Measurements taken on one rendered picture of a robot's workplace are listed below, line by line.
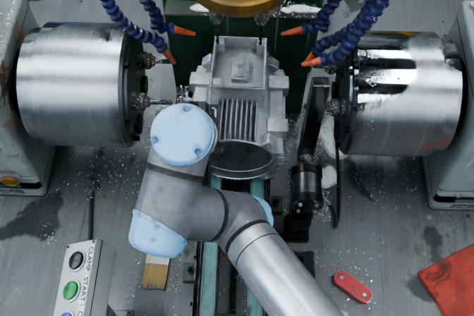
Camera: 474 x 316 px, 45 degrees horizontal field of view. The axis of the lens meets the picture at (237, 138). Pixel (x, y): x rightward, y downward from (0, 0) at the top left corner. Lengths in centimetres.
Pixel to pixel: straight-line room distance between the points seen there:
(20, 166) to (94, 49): 33
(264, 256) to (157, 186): 16
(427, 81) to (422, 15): 62
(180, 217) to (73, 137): 47
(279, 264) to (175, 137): 21
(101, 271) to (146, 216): 29
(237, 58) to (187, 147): 43
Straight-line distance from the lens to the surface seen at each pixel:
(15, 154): 123
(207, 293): 111
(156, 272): 125
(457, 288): 131
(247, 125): 105
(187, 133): 68
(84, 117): 110
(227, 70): 110
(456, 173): 123
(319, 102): 96
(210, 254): 113
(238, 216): 79
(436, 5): 173
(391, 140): 111
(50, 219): 135
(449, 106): 111
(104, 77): 107
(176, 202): 71
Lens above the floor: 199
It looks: 60 degrees down
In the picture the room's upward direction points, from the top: straight up
